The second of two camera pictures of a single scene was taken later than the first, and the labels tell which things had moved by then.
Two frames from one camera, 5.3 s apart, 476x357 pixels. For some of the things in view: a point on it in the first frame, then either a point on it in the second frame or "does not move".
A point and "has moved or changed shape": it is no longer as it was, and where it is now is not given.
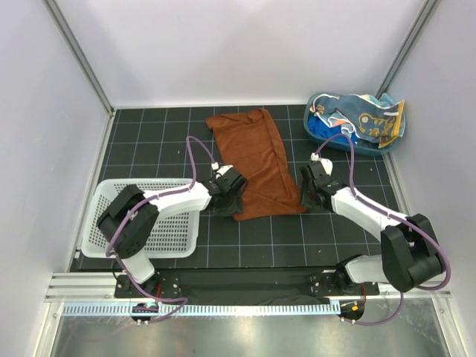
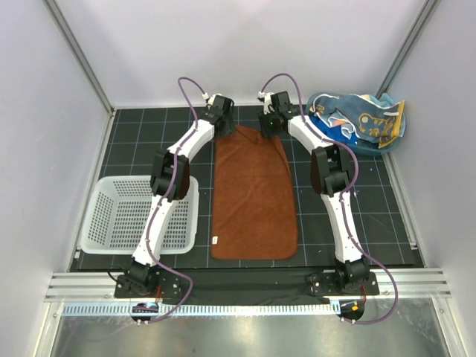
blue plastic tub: (383, 149) does not move
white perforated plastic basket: (177, 233) does not move
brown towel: (250, 142) has moved or changed shape
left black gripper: (236, 207) → (230, 128)
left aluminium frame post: (58, 14) does not move
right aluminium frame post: (407, 47) does not move
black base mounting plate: (271, 285) does not move
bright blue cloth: (322, 132) does not move
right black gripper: (305, 198) → (265, 131)
